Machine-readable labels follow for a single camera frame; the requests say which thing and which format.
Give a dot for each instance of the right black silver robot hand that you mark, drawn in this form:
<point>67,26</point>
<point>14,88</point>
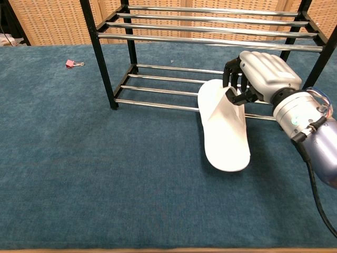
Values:
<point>266,73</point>

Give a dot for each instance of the white slipper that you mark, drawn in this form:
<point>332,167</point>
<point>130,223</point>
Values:
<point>223,142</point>

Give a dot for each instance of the black chrome shoe rack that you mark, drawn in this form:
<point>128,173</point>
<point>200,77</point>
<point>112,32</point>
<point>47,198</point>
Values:
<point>99,52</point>

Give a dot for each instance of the pink binder clip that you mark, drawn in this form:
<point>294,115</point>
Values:
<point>70,64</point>

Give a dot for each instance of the blue carpet mat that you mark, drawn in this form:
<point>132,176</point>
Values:
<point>79,158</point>

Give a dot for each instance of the wooden perforated folding screen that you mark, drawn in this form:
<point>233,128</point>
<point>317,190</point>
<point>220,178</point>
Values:
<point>52,21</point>

